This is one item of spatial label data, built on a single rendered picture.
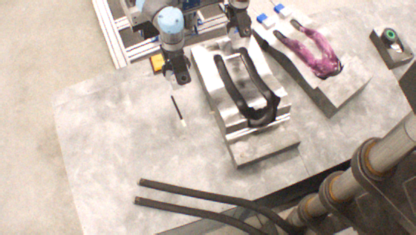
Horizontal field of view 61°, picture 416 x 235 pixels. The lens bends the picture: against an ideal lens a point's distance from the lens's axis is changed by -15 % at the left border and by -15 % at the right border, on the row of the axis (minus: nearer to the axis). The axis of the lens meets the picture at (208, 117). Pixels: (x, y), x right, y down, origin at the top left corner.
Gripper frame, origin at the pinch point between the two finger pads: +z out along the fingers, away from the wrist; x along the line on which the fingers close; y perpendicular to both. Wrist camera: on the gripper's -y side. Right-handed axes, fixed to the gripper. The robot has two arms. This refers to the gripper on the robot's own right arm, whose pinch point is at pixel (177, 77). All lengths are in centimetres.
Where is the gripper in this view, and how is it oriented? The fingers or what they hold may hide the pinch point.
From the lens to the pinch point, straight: 149.2
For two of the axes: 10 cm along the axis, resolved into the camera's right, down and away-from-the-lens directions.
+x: -9.4, 3.1, -1.6
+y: -3.5, -8.6, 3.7
